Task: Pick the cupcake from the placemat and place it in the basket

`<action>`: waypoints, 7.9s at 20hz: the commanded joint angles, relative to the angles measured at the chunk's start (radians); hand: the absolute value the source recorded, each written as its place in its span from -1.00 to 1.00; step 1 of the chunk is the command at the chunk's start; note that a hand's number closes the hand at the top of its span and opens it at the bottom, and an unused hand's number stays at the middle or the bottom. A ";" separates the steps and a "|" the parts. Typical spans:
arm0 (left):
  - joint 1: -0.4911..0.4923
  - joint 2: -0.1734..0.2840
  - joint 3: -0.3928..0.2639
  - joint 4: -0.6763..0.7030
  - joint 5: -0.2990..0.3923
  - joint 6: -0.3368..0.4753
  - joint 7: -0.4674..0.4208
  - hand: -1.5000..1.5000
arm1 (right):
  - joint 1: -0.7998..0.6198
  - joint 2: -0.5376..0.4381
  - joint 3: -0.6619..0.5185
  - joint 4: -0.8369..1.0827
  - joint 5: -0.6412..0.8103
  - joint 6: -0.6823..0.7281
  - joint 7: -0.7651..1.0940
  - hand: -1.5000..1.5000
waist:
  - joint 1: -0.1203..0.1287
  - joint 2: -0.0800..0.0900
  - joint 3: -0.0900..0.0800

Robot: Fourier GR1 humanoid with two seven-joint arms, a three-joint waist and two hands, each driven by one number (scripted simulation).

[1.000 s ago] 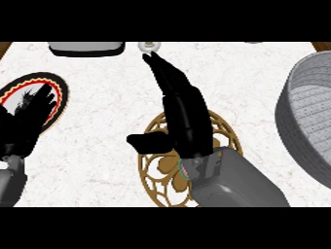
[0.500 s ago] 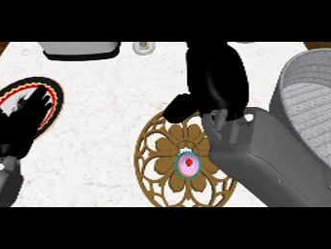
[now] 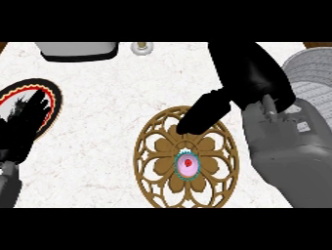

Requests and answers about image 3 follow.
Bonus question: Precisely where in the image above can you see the pink frosted cupcake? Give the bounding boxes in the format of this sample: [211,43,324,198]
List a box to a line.
[172,151,203,180]

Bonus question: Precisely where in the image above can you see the grey appliance with black base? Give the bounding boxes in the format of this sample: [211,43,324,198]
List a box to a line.
[32,41,121,63]

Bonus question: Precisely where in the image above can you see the brown floral cutout placemat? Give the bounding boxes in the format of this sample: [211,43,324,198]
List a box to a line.
[133,104,240,209]

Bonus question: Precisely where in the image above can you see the pale grey wicker basket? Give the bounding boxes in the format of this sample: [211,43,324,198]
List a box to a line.
[280,46,332,164]

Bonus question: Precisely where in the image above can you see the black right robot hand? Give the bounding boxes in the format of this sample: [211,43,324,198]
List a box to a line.
[174,41,298,137]

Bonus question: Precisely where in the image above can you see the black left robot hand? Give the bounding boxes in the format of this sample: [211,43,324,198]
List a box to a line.
[0,88,50,169]

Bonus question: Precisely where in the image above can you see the small white round knob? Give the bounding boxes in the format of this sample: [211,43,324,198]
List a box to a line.
[130,41,156,57]

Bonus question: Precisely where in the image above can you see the black red rimmed plate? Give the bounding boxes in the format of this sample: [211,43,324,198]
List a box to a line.
[0,77,65,153]

